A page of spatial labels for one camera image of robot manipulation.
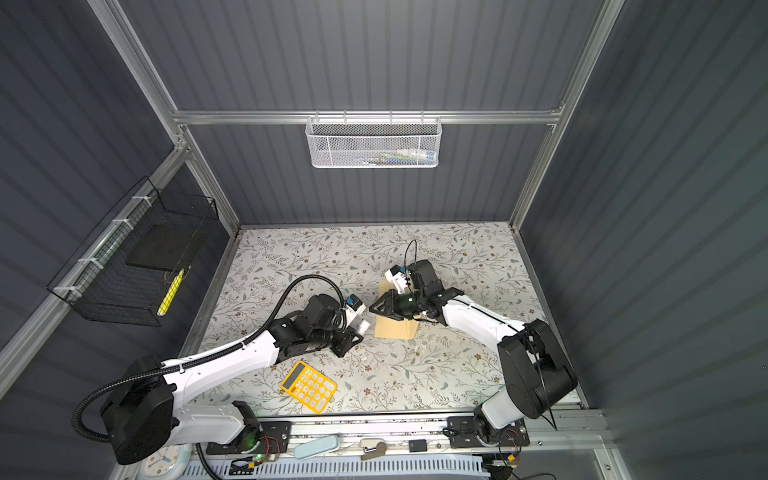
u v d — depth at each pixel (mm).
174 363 450
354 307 726
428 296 679
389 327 886
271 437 724
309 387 806
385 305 771
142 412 407
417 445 723
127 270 720
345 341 720
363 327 805
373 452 708
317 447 694
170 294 684
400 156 919
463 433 727
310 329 627
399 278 805
